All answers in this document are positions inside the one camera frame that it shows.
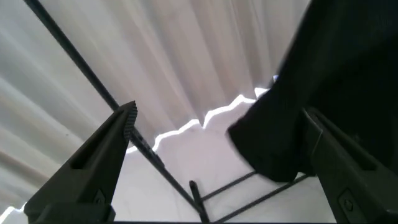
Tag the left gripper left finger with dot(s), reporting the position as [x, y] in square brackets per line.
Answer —
[62, 199]

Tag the white curtain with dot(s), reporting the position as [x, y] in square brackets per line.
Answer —
[171, 46]

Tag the black clothes rack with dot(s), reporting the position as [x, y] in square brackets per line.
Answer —
[77, 60]

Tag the black garment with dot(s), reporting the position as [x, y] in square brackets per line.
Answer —
[342, 62]

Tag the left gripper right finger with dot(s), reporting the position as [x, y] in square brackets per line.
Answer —
[342, 180]

